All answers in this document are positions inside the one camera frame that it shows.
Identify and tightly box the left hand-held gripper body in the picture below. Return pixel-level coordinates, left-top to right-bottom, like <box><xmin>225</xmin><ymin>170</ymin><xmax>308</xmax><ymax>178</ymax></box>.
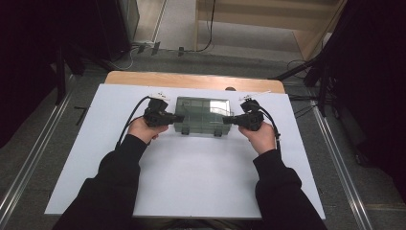
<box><xmin>142</xmin><ymin>92</ymin><xmax>176</xmax><ymax>128</ymax></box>

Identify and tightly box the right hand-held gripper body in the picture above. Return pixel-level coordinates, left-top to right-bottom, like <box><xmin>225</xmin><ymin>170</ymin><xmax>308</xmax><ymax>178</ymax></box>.
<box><xmin>237</xmin><ymin>90</ymin><xmax>273</xmax><ymax>132</ymax></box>

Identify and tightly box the grey plastic compartment box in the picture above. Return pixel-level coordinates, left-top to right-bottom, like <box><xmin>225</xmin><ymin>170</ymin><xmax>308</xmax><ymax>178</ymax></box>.
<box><xmin>173</xmin><ymin>96</ymin><xmax>234</xmax><ymax>138</ymax></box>

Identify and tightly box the person's left hand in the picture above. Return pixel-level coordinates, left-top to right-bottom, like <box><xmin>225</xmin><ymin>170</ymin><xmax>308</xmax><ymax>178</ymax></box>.
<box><xmin>127</xmin><ymin>116</ymin><xmax>169</xmax><ymax>145</ymax></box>

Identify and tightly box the person's right hand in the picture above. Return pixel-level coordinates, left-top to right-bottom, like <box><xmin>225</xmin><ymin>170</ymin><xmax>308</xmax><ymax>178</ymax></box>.
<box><xmin>237</xmin><ymin>121</ymin><xmax>278</xmax><ymax>156</ymax></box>

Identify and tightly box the wooden table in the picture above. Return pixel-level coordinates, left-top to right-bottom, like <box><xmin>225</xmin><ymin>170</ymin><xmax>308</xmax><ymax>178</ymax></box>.
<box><xmin>104</xmin><ymin>70</ymin><xmax>286</xmax><ymax>95</ymax></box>

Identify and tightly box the white table cover board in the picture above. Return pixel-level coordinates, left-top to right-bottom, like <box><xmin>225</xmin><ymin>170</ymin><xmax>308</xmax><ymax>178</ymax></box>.
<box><xmin>44</xmin><ymin>83</ymin><xmax>326</xmax><ymax>220</ymax></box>

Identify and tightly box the black tripod stand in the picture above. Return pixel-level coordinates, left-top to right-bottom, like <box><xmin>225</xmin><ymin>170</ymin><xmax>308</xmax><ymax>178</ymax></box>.
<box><xmin>267</xmin><ymin>40</ymin><xmax>340</xmax><ymax>117</ymax></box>

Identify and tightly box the black cabinet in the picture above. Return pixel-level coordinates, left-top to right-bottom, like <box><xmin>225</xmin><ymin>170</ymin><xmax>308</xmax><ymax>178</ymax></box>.
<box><xmin>95</xmin><ymin>0</ymin><xmax>142</xmax><ymax>62</ymax></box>

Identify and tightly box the person's lap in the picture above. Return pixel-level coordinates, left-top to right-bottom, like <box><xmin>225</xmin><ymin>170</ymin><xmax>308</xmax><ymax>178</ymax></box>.
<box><xmin>137</xmin><ymin>218</ymin><xmax>258</xmax><ymax>230</ymax></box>

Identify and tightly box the black curtain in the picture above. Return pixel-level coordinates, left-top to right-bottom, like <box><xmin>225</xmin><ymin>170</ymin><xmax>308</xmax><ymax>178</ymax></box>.
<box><xmin>319</xmin><ymin>0</ymin><xmax>406</xmax><ymax>205</ymax></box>
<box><xmin>0</xmin><ymin>0</ymin><xmax>100</xmax><ymax>149</ymax></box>

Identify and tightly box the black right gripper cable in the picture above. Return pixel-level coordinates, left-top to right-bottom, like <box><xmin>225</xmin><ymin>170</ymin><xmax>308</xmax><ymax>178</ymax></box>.
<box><xmin>254</xmin><ymin>103</ymin><xmax>282</xmax><ymax>153</ymax></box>

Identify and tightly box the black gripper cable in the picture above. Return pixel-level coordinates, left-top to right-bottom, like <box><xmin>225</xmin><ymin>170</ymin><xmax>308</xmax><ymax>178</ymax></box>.
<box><xmin>254</xmin><ymin>103</ymin><xmax>282</xmax><ymax>153</ymax></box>
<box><xmin>115</xmin><ymin>95</ymin><xmax>151</xmax><ymax>150</ymax></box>

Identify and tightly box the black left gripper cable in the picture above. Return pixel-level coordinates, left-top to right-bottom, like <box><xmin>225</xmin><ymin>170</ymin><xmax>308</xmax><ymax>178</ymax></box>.
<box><xmin>115</xmin><ymin>95</ymin><xmax>151</xmax><ymax>150</ymax></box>

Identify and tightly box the black floor cable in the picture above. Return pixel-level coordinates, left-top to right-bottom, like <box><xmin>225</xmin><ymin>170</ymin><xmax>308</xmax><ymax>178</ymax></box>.
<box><xmin>286</xmin><ymin>58</ymin><xmax>321</xmax><ymax>120</ymax></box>

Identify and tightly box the white floor cable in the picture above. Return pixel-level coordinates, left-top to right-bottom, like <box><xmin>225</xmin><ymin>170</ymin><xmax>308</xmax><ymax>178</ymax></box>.
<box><xmin>109</xmin><ymin>40</ymin><xmax>155</xmax><ymax>71</ymax></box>

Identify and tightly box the black hanging cable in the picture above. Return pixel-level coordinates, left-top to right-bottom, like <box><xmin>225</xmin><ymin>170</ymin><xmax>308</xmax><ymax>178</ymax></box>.
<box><xmin>194</xmin><ymin>0</ymin><xmax>216</xmax><ymax>54</ymax></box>

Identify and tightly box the metal floor rail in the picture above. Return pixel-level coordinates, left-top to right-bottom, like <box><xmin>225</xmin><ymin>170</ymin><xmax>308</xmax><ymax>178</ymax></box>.
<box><xmin>0</xmin><ymin>75</ymin><xmax>77</xmax><ymax>222</ymax></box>
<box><xmin>310</xmin><ymin>104</ymin><xmax>375</xmax><ymax>230</ymax></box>

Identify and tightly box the light wooden bench frame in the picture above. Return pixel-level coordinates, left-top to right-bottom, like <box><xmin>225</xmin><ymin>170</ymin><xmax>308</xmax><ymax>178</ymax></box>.
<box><xmin>194</xmin><ymin>0</ymin><xmax>349</xmax><ymax>61</ymax></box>

